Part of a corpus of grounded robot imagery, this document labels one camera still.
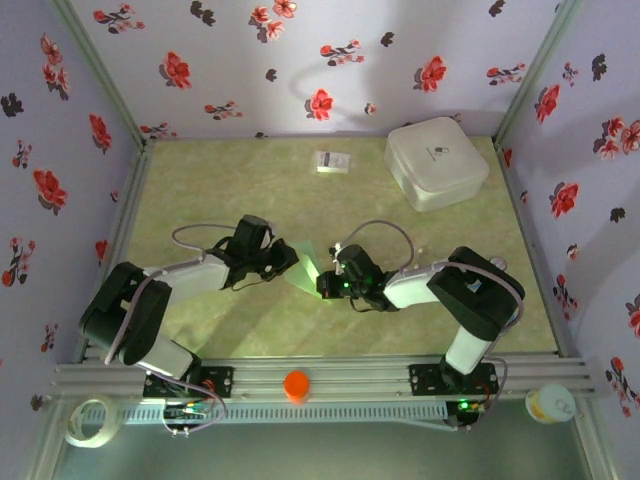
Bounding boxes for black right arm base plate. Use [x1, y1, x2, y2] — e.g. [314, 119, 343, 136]
[408, 363, 500, 396]

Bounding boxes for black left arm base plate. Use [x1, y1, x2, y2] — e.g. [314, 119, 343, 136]
[143, 364, 235, 400]

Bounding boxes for clear tape roll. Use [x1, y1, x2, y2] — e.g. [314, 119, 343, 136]
[63, 395, 121, 450]

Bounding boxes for light green cloth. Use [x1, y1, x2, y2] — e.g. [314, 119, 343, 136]
[287, 239, 331, 304]

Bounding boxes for slotted grey cable duct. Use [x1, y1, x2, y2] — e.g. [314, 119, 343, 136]
[119, 402, 449, 426]

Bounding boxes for aluminium mounting rail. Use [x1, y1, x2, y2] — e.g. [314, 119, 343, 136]
[49, 354, 599, 399]

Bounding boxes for white plastic lidded box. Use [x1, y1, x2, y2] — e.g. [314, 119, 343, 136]
[383, 116, 491, 214]

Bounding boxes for orange cylinder cap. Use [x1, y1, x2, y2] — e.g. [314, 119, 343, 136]
[283, 369, 311, 405]

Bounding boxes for aluminium side rail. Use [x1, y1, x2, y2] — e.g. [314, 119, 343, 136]
[494, 139, 571, 359]
[74, 139, 156, 364]

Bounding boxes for small white packet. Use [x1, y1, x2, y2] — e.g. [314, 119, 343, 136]
[313, 149, 351, 175]

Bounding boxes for white yellow jar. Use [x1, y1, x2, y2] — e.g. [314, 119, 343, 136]
[524, 383, 577, 425]

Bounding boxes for aluminium corner post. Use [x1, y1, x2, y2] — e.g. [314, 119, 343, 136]
[49, 0, 154, 146]
[494, 0, 584, 146]

